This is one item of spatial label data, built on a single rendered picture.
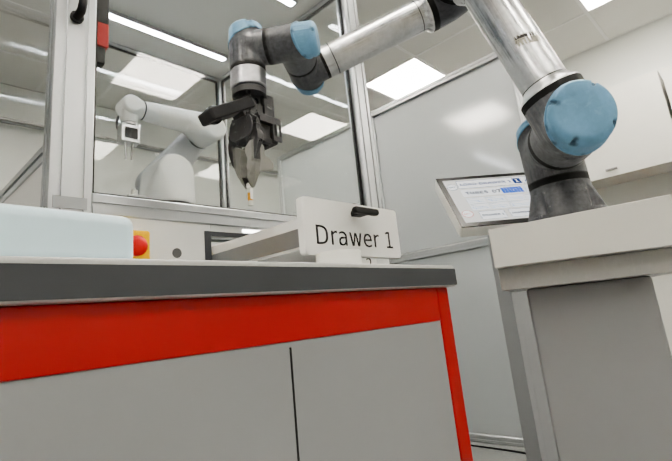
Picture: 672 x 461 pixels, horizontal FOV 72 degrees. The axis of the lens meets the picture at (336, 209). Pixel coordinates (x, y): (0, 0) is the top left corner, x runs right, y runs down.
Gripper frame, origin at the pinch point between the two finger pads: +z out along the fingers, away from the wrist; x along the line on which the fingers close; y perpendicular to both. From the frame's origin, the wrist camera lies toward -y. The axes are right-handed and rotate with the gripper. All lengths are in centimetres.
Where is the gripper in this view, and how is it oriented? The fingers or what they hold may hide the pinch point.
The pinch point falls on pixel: (246, 181)
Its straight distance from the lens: 92.2
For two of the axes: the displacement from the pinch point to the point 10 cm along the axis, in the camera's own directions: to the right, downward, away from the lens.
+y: 6.5, 1.1, 7.5
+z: 1.0, 9.7, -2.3
